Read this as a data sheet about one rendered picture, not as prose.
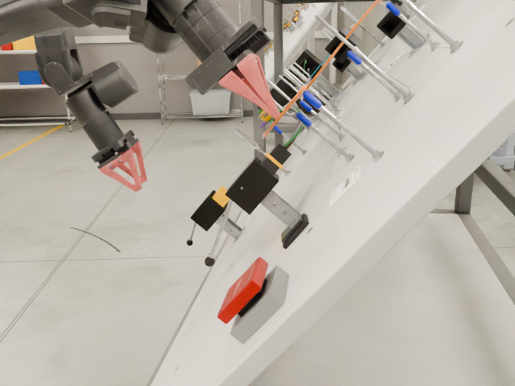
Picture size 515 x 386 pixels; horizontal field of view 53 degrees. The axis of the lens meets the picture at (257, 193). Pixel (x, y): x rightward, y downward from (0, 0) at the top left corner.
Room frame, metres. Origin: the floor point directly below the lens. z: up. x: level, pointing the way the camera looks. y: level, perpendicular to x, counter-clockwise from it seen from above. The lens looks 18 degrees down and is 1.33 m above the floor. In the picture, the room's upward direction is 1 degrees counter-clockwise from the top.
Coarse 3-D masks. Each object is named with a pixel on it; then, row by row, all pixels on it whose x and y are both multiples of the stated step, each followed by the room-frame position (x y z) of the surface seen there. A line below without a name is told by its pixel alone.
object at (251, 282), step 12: (252, 264) 0.44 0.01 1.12; (264, 264) 0.43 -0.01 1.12; (240, 276) 0.44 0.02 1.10; (252, 276) 0.40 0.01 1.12; (264, 276) 0.42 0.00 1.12; (240, 288) 0.41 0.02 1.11; (252, 288) 0.39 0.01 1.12; (228, 300) 0.41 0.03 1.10; (240, 300) 0.40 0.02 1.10; (252, 300) 0.41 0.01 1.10; (228, 312) 0.40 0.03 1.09; (240, 312) 0.41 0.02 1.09
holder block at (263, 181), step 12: (252, 168) 0.61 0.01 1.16; (264, 168) 0.61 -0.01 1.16; (240, 180) 0.60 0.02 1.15; (252, 180) 0.60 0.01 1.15; (264, 180) 0.60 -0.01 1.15; (276, 180) 0.60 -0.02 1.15; (228, 192) 0.60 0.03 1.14; (240, 192) 0.60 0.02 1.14; (252, 192) 0.60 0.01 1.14; (264, 192) 0.60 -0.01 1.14; (240, 204) 0.60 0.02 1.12; (252, 204) 0.60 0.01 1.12
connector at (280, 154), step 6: (276, 150) 0.62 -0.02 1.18; (282, 150) 0.62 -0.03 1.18; (276, 156) 0.62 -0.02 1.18; (282, 156) 0.62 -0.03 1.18; (288, 156) 0.62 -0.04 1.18; (264, 162) 0.61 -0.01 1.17; (270, 162) 0.61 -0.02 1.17; (282, 162) 0.61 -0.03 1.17; (270, 168) 0.61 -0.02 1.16; (276, 168) 0.61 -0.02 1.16
